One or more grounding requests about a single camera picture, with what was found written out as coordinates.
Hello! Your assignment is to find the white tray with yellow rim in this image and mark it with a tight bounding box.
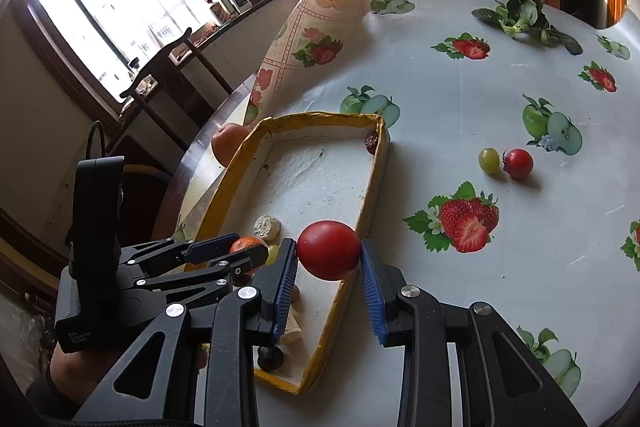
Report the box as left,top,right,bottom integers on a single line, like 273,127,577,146
172,111,391,396

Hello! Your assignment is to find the orange-red apple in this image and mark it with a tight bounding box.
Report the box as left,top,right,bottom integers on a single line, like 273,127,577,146
211,123,253,168

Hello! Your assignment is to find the dark wooden chair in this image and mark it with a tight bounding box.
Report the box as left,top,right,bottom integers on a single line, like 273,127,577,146
119,27,236,148

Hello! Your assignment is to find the dark brown round fruit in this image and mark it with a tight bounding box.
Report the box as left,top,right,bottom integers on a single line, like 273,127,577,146
256,346,285,370

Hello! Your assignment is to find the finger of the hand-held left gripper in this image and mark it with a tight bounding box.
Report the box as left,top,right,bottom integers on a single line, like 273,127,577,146
359,238,588,427
82,237,299,427

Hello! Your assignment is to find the yellow-rimmed stool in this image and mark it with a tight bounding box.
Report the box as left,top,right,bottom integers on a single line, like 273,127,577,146
122,164,173,185

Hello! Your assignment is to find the fruit-printed tablecloth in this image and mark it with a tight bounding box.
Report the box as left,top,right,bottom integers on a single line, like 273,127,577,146
172,0,640,427

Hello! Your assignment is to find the person's left forearm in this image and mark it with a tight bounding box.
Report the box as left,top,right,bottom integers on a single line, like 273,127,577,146
25,339,118,420

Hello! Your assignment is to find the red tomato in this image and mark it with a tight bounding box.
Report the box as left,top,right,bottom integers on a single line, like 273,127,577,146
296,220,362,282

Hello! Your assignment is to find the small orange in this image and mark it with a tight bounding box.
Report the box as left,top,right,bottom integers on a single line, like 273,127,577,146
230,236,268,258

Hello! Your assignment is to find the black cable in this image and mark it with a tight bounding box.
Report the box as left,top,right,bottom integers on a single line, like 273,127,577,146
86,120,109,160

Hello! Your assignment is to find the cherry tomato with stem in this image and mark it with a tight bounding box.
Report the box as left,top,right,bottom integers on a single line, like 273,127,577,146
502,148,534,179

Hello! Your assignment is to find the pale yellow fruit chunk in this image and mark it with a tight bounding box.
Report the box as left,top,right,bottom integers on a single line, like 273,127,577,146
280,307,303,343

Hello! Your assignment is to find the green leafy vegetable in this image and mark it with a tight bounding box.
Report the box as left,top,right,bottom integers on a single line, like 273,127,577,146
472,0,583,56

